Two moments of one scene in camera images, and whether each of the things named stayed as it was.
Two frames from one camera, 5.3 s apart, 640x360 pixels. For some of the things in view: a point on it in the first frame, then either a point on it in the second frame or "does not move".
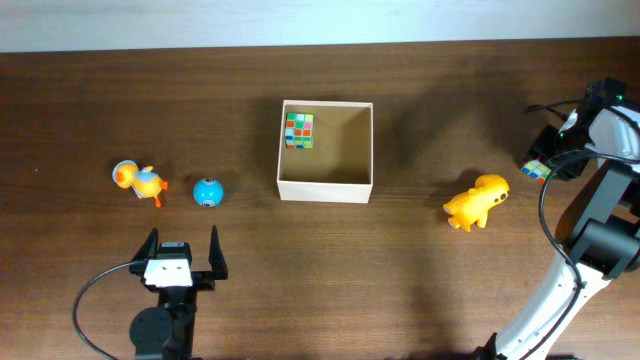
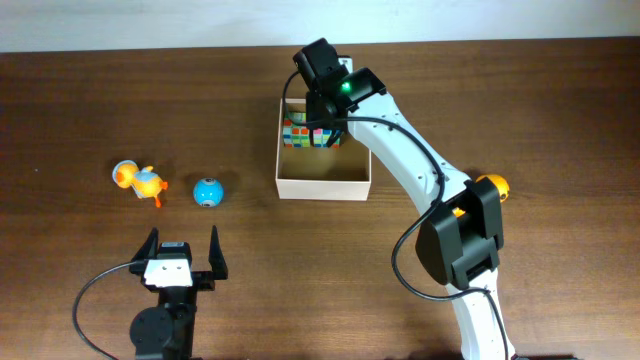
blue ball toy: (208, 192) does not move
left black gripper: (206, 279) does not move
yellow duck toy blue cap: (145, 182) does not move
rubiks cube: (299, 130) does not move
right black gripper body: (542, 147) to (323, 118)
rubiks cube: (537, 170) to (321, 137)
